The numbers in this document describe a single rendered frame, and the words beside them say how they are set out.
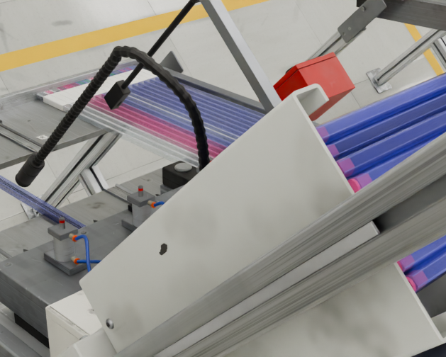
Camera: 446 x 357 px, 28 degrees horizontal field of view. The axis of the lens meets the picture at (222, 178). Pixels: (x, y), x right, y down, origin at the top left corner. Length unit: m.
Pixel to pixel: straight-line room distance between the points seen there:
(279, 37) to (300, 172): 2.61
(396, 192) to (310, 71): 1.50
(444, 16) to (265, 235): 1.69
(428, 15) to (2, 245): 1.35
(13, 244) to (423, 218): 0.81
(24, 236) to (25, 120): 0.40
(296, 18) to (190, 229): 2.64
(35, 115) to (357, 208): 1.16
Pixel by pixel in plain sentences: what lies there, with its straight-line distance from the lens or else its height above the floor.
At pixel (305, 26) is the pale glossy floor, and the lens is 3.21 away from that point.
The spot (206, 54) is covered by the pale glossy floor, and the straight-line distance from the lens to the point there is 2.89.
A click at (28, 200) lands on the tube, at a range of 1.26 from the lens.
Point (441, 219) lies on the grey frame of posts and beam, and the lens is 0.42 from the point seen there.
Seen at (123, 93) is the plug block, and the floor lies 1.11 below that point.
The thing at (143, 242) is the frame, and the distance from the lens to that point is 0.65.
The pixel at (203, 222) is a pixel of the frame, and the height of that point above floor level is 1.58.
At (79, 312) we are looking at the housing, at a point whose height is 1.26.
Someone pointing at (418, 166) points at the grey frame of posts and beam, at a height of 1.78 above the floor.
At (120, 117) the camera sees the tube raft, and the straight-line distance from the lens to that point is 1.51.
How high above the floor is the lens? 2.05
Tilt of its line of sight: 50 degrees down
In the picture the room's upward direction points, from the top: 49 degrees clockwise
